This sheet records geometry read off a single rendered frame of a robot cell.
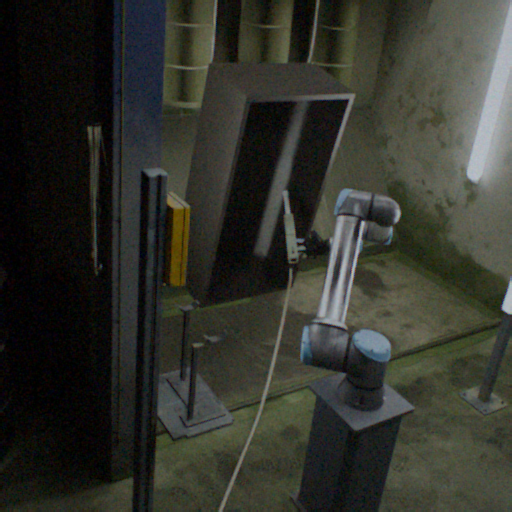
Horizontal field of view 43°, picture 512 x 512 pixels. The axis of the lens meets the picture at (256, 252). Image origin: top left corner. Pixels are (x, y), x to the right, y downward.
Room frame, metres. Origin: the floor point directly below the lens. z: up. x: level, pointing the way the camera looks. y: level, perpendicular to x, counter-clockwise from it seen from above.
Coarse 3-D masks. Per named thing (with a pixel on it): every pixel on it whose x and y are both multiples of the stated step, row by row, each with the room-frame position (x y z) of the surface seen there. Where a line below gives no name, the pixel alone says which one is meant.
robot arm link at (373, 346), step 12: (360, 336) 2.13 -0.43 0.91; (372, 336) 2.15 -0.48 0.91; (348, 348) 2.09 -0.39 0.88; (360, 348) 2.07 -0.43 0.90; (372, 348) 2.06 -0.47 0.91; (384, 348) 2.08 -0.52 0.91; (348, 360) 2.06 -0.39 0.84; (360, 360) 2.06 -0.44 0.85; (372, 360) 2.05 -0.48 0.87; (384, 360) 2.06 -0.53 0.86; (348, 372) 2.07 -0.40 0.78; (360, 372) 2.05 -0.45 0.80; (372, 372) 2.05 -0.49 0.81; (384, 372) 2.08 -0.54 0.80; (360, 384) 2.05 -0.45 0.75; (372, 384) 2.05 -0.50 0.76
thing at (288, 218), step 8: (288, 200) 3.27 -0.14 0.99; (288, 208) 3.20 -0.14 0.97; (288, 216) 3.14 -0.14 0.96; (288, 224) 3.08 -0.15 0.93; (288, 232) 3.03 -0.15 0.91; (288, 240) 2.98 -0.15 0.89; (288, 248) 2.94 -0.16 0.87; (296, 248) 2.94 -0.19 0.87; (288, 256) 2.90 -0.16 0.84; (296, 256) 2.89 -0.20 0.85; (288, 264) 3.06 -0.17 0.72
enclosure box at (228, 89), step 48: (240, 96) 2.78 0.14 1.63; (288, 96) 2.87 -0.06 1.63; (336, 96) 3.03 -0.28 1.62; (240, 144) 2.79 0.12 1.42; (288, 144) 3.43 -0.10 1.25; (336, 144) 3.12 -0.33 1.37; (192, 192) 3.07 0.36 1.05; (240, 192) 3.34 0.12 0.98; (288, 192) 3.41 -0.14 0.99; (192, 240) 3.04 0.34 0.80; (240, 240) 3.44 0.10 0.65; (192, 288) 3.01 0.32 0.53; (240, 288) 3.17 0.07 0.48
